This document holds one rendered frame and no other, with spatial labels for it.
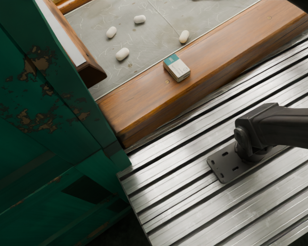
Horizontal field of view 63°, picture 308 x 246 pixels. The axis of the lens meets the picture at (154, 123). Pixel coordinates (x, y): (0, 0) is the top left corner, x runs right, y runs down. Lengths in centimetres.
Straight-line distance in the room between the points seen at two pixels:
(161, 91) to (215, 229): 32
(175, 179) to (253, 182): 17
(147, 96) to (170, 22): 25
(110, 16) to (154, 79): 27
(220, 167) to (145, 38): 38
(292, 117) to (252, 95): 29
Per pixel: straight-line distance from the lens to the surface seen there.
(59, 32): 60
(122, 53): 65
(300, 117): 41
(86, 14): 80
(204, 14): 76
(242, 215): 61
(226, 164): 61
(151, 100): 56
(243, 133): 50
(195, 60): 62
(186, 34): 68
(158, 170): 60
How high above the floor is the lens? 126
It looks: 66 degrees down
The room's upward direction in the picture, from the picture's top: 10 degrees counter-clockwise
